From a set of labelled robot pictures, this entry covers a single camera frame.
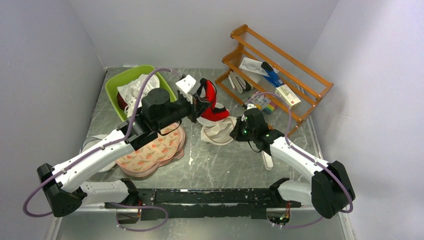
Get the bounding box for white satin bra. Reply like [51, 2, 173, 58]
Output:
[122, 74, 160, 112]

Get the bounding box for floral peach placemat stack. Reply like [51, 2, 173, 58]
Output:
[115, 123, 186, 178]

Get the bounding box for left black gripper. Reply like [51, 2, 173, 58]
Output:
[155, 92, 212, 131]

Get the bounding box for white black items under rack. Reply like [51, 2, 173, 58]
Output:
[228, 71, 253, 94]

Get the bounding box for colourful marker pack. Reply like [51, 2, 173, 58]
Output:
[249, 95, 278, 115]

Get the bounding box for white packet on rack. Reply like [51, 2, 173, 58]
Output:
[239, 57, 269, 77]

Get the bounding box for white plastic bar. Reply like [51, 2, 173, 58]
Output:
[261, 151, 274, 171]

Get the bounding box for aluminium rail frame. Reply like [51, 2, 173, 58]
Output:
[47, 186, 353, 240]

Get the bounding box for white green box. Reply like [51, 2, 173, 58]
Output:
[275, 84, 302, 109]

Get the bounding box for orange wooden rack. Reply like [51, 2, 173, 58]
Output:
[215, 24, 334, 135]

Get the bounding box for red garment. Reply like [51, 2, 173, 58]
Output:
[196, 78, 230, 122]

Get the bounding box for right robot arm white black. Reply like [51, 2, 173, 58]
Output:
[229, 107, 355, 219]

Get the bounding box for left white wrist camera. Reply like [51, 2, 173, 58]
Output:
[175, 75, 200, 104]

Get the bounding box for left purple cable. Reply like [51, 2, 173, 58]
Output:
[22, 67, 184, 233]

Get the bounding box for green plastic basin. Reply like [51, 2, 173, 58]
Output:
[105, 65, 177, 121]

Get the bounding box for blue handled tool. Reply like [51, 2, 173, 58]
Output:
[260, 61, 284, 88]

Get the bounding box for white cloth in basin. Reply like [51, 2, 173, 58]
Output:
[116, 79, 144, 118]

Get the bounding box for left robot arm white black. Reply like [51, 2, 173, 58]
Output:
[37, 87, 216, 217]

